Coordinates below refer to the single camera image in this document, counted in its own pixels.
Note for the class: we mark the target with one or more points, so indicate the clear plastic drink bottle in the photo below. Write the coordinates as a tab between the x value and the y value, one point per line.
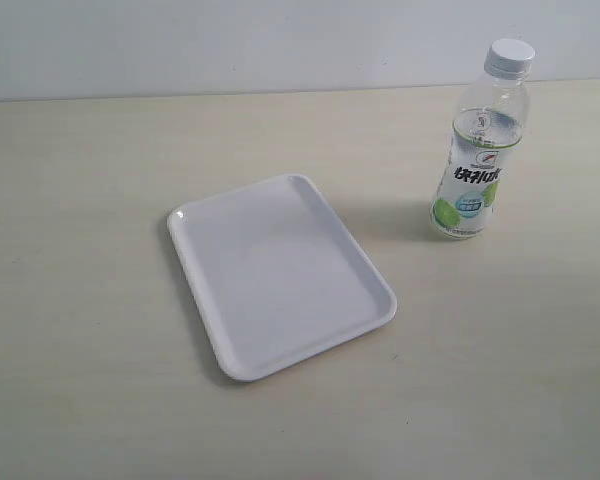
486	128

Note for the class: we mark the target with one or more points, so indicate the white bottle cap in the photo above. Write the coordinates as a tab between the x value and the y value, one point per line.
509	59

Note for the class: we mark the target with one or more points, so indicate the white rectangular plastic tray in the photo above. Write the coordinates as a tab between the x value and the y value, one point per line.
276	276

